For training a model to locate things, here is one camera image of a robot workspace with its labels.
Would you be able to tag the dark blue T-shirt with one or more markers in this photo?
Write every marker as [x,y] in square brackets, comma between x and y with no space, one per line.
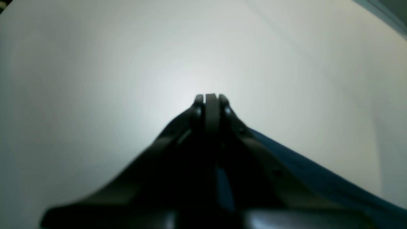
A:
[384,214]

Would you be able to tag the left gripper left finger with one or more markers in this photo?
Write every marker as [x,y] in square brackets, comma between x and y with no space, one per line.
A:
[140,195]

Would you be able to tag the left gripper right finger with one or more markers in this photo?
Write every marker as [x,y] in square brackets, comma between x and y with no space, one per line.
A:
[262,191]

